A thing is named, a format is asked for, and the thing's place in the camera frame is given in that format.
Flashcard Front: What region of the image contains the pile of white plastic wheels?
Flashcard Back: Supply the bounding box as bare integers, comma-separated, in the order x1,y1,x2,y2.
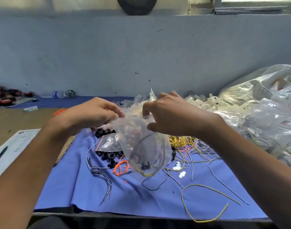
183,92,243,114

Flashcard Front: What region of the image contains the long yellow green wire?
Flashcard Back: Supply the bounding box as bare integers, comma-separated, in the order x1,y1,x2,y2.
181,159,251,224

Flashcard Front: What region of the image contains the pile of large plastic bags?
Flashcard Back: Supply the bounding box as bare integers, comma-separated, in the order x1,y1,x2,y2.
216,64,291,171

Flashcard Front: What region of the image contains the black round object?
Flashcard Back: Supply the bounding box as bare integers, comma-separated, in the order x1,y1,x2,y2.
116,0,159,16

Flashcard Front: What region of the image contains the blue cloth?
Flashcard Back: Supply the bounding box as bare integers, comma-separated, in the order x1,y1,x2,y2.
11,96,276,221

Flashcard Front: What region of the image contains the clear plastic water bottle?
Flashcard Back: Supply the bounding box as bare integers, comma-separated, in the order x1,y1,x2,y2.
40,90,65,99

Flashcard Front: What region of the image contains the grey wire bundle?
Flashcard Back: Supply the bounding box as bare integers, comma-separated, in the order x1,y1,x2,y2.
85,142,113,206

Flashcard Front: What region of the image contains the brown cardboard sheet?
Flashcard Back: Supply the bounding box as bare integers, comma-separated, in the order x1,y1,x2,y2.
0,107,78,156

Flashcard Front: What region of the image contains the clear zip plastic bag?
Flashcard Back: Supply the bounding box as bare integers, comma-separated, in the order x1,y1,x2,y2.
109,114,174,178

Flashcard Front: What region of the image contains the person's left forearm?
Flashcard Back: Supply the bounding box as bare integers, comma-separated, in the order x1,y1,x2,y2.
0,118,78,229

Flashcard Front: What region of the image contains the orange wire loop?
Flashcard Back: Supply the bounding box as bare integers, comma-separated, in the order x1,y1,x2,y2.
111,156,132,177

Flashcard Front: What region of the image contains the orange tie bundle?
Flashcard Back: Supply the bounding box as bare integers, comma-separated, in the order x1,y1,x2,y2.
52,108,70,117

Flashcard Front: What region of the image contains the person's left hand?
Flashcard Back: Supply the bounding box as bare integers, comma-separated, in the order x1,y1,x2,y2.
54,97,126,137

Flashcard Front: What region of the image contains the person's right forearm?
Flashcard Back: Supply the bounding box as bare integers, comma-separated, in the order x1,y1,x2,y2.
204,116,291,229

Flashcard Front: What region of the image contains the heap of plastic bags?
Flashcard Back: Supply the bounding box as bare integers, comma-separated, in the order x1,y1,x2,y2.
118,88,159,118

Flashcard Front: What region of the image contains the white paper sheet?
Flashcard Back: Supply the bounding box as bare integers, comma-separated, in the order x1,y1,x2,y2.
0,128,42,182

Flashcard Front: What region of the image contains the pile of yellow wires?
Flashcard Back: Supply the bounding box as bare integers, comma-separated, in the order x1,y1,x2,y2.
166,134,200,151

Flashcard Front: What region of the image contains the pile of black plastic rings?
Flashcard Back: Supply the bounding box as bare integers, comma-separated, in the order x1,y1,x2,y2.
92,125,125,171

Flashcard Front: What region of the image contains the window frame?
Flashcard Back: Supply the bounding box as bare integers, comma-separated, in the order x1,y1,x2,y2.
187,0,291,16

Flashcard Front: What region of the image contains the person's right hand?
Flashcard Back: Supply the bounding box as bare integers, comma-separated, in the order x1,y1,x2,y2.
142,90,228,140

